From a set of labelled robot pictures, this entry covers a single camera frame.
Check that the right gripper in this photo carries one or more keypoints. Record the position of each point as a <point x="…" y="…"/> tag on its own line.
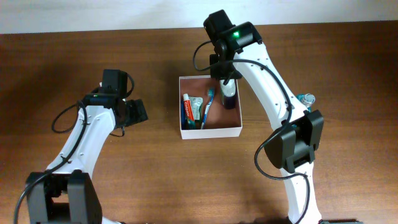
<point x="216" y="69"/>

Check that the purple foam soap bottle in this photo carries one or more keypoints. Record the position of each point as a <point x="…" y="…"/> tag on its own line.
<point x="228" y="94"/>

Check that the blue white toothbrush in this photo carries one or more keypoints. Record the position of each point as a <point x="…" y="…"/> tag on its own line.
<point x="211" y="94"/>

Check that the red green toothpaste tube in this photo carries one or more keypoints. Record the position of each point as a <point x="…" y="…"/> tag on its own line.
<point x="188" y="111"/>

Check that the teal mouthwash bottle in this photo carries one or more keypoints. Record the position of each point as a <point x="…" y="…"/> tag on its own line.
<point x="307" y="100"/>

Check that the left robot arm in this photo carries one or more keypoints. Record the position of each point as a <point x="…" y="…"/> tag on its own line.
<point x="64" y="192"/>

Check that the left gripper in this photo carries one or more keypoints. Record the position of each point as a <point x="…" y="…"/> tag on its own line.
<point x="138" y="112"/>

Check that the pink cardboard box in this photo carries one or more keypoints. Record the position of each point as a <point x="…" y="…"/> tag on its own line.
<point x="220" y="123"/>

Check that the green white soap packet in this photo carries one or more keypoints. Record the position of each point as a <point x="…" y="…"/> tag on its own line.
<point x="196" y="103"/>

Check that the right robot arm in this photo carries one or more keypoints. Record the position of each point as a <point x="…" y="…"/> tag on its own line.
<point x="241" y="53"/>

